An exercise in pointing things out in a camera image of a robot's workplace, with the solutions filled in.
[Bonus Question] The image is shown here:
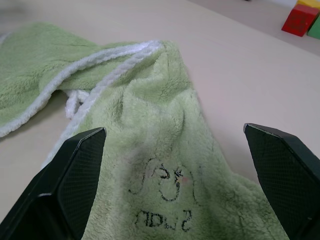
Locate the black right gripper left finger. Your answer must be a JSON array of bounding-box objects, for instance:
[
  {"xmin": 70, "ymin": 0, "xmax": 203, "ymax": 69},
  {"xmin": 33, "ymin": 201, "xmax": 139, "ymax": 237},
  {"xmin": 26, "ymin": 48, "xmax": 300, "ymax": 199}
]
[{"xmin": 0, "ymin": 126, "xmax": 107, "ymax": 240}]

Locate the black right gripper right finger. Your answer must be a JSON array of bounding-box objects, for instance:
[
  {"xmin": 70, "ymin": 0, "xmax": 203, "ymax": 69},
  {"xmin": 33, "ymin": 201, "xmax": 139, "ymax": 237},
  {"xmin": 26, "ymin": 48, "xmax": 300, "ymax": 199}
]
[{"xmin": 243, "ymin": 122, "xmax": 320, "ymax": 240}]

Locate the green towel with white trim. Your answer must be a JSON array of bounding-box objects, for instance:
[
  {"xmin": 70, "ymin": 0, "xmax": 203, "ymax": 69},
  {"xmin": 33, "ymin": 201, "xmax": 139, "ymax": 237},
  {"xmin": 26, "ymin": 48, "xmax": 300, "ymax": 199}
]
[{"xmin": 0, "ymin": 21, "xmax": 292, "ymax": 240}]

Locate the green block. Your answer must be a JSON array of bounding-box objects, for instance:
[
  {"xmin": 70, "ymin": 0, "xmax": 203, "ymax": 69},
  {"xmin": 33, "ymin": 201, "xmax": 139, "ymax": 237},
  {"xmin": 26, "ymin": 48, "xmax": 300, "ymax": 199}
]
[{"xmin": 306, "ymin": 16, "xmax": 320, "ymax": 40}]

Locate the red block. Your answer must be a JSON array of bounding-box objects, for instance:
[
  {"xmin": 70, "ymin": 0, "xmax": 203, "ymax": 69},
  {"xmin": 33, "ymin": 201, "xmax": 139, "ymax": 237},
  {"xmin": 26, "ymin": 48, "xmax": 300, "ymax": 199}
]
[{"xmin": 281, "ymin": 3, "xmax": 320, "ymax": 38}]

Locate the yellow block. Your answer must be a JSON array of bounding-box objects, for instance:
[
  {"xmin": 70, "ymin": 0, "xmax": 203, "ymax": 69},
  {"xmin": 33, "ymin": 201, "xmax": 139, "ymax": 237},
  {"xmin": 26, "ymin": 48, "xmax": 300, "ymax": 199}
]
[{"xmin": 296, "ymin": 0, "xmax": 320, "ymax": 9}]

